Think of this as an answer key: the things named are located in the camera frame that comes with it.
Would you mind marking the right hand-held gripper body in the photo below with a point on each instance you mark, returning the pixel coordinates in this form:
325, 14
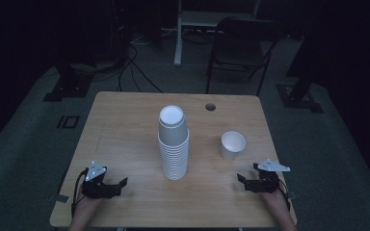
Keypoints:
265, 184

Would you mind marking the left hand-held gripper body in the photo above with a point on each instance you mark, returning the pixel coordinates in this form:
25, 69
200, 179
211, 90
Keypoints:
98, 189

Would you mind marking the single white paper cup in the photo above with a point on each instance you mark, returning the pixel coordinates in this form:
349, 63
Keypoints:
232, 144

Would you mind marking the stack of white paper cups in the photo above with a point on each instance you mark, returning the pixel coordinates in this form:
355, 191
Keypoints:
173, 150

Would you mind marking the person's right hand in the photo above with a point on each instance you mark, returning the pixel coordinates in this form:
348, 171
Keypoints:
273, 199

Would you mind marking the person's left hand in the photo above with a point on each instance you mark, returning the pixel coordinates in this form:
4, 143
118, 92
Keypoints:
88, 203

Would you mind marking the black stand base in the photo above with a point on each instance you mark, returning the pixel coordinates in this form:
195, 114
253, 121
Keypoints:
300, 96
67, 86

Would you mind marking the black folding chair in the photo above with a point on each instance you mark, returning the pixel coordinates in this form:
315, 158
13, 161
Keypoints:
241, 48

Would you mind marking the white metal desk frame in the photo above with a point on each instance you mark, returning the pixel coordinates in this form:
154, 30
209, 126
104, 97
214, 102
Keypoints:
186, 19

